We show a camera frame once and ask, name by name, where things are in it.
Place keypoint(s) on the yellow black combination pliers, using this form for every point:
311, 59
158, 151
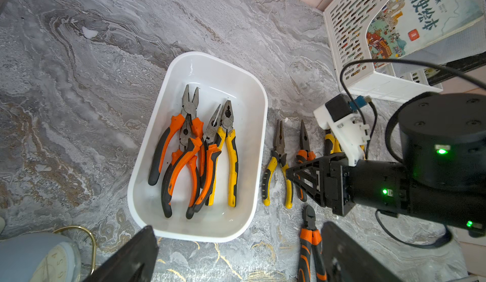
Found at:
229, 136
331, 144

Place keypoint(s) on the orange black small pliers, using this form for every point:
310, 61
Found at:
205, 168

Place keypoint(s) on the orange black cutting pliers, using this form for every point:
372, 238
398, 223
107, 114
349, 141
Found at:
311, 245

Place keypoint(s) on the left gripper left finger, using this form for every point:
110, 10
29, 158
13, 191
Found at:
135, 261

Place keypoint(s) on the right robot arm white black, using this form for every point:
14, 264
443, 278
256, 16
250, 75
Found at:
441, 177

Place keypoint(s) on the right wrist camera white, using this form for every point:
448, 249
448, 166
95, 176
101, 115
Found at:
341, 116

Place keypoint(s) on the white file organizer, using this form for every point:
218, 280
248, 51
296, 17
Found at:
347, 23

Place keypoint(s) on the yellow black long-nose pliers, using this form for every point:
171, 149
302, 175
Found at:
278, 158

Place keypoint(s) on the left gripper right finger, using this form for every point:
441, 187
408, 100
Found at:
346, 260

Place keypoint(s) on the light blue alarm clock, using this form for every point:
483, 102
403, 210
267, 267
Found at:
43, 256

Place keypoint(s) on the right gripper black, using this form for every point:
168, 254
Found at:
324, 181

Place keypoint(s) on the colourful cover book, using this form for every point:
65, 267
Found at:
406, 26

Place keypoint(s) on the white plastic storage box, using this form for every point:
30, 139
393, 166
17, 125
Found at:
166, 178

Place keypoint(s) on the orange black long-nose pliers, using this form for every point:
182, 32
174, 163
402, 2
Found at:
304, 154

